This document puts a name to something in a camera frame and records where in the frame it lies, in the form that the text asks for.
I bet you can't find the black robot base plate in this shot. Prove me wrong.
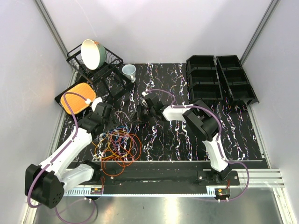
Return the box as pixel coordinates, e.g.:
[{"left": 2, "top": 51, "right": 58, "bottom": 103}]
[{"left": 102, "top": 161, "right": 240, "bottom": 196}]

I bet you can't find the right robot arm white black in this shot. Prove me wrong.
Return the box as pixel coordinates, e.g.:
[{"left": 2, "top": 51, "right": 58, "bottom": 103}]
[{"left": 131, "top": 92, "right": 231, "bottom": 185}]

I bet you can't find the left purple robot hose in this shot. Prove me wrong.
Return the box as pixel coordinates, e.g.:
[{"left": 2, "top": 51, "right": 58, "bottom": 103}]
[{"left": 25, "top": 92, "right": 98, "bottom": 222}]

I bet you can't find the black bin near right column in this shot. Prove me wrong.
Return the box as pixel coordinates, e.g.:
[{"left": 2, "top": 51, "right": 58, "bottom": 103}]
[{"left": 228, "top": 83, "right": 259, "bottom": 106}]

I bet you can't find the black wire dish rack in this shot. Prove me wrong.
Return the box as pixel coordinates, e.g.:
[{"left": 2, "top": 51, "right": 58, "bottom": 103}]
[{"left": 66, "top": 45, "right": 134, "bottom": 104}]

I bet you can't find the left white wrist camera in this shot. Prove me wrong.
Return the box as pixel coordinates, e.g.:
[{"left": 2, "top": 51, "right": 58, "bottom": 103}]
[{"left": 91, "top": 97, "right": 103, "bottom": 112}]

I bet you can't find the black bin far right column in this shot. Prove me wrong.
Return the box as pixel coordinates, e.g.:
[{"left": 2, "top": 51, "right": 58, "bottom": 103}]
[{"left": 216, "top": 55, "right": 242, "bottom": 69}]

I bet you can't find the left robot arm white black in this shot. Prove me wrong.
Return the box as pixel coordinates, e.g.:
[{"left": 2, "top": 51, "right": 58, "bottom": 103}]
[{"left": 25, "top": 102, "right": 117, "bottom": 209}]

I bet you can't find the cream green bowl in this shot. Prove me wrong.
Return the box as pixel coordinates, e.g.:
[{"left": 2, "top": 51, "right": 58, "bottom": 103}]
[{"left": 81, "top": 39, "right": 107, "bottom": 70}]

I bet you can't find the light blue cup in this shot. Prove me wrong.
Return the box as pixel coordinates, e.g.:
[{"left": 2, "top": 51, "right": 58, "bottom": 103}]
[{"left": 122, "top": 64, "right": 136, "bottom": 83}]

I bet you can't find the blue cable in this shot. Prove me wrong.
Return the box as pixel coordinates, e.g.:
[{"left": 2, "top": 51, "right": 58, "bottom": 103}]
[{"left": 109, "top": 126, "right": 130, "bottom": 137}]

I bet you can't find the black bin near left column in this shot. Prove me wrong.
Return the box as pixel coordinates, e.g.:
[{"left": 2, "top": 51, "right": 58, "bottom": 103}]
[{"left": 188, "top": 82, "right": 223, "bottom": 101}]

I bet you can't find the aluminium rail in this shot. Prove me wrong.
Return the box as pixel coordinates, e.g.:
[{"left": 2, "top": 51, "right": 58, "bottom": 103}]
[{"left": 63, "top": 169, "right": 284, "bottom": 197}]

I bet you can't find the purple pink cable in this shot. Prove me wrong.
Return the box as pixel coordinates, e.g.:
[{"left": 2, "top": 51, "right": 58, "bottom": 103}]
[{"left": 106, "top": 111, "right": 141, "bottom": 154}]

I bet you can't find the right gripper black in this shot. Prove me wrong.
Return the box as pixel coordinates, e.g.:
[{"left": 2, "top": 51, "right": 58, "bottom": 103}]
[{"left": 129, "top": 104, "right": 155, "bottom": 126}]

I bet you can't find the black bin far left column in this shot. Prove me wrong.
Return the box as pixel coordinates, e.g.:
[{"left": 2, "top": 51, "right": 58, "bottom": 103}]
[{"left": 186, "top": 55, "right": 216, "bottom": 70}]

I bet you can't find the black bin middle right column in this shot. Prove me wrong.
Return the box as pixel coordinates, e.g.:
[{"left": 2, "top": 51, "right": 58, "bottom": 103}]
[{"left": 222, "top": 69, "right": 249, "bottom": 84}]

